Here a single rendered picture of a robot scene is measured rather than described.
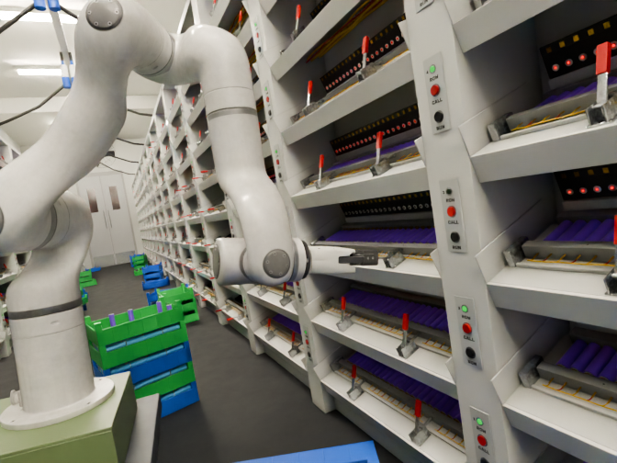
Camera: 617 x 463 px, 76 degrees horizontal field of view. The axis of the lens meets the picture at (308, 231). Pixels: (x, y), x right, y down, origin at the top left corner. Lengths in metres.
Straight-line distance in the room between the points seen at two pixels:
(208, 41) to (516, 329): 0.70
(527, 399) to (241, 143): 0.62
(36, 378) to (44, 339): 0.07
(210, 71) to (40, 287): 0.49
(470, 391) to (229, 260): 0.48
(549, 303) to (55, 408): 0.84
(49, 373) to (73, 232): 0.27
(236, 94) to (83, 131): 0.28
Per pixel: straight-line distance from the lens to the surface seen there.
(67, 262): 0.91
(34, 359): 0.89
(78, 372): 0.91
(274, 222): 0.62
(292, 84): 1.33
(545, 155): 0.61
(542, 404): 0.75
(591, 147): 0.58
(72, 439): 0.81
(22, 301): 0.88
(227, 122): 0.71
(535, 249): 0.70
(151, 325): 1.57
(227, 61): 0.74
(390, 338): 1.01
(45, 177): 0.82
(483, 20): 0.68
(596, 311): 0.61
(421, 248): 0.84
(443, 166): 0.70
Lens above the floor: 0.68
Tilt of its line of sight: 4 degrees down
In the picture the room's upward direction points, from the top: 9 degrees counter-clockwise
